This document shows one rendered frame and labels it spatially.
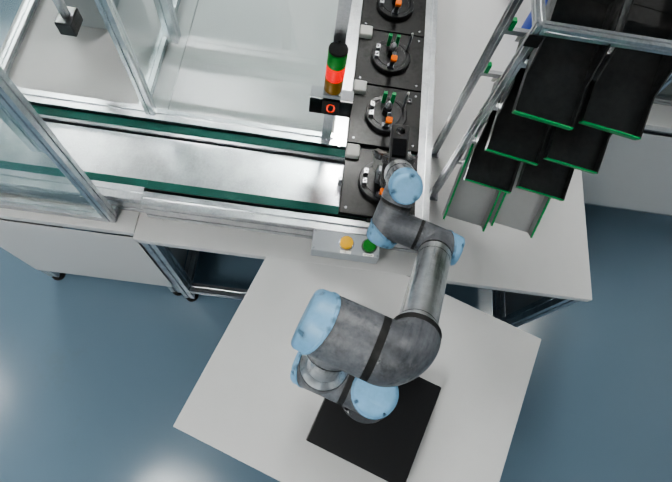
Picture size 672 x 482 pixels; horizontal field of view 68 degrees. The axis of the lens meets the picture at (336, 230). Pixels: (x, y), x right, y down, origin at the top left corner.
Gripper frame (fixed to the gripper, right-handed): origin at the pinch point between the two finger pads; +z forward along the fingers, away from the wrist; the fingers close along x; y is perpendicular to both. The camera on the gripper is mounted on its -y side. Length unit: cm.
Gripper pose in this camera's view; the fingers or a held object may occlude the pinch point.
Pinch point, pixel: (391, 151)
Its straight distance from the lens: 145.8
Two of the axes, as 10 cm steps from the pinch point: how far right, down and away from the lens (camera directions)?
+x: 9.9, 1.3, 0.5
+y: -1.4, 9.4, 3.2
